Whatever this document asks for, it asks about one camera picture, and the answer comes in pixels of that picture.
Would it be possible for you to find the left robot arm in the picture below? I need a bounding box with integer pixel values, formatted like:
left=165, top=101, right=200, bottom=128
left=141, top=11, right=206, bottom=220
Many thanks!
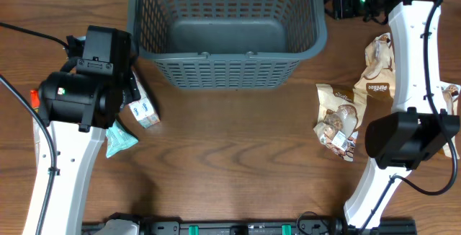
left=23, top=26, right=141, bottom=234

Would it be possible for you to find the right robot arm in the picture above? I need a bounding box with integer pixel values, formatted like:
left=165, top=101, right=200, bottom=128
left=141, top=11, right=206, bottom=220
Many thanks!
left=325, top=0, right=460, bottom=234

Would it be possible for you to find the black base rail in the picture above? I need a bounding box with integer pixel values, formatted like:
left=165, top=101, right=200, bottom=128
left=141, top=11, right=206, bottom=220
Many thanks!
left=81, top=212, right=418, bottom=235

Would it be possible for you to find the grey plastic basket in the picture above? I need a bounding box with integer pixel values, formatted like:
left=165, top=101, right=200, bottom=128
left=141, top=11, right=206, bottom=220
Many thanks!
left=127, top=0, right=327, bottom=89

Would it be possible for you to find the small teal snack packet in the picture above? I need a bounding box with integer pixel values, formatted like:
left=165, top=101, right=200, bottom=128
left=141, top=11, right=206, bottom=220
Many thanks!
left=106, top=120, right=138, bottom=158

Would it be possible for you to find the beige snack bag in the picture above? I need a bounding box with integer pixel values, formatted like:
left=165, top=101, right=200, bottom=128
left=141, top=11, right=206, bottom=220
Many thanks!
left=441, top=82, right=460, bottom=159
left=354, top=32, right=395, bottom=100
left=313, top=84, right=367, bottom=161

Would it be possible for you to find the white patterned carton box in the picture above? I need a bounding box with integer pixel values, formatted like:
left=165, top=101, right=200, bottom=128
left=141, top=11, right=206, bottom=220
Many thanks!
left=129, top=71, right=160, bottom=128

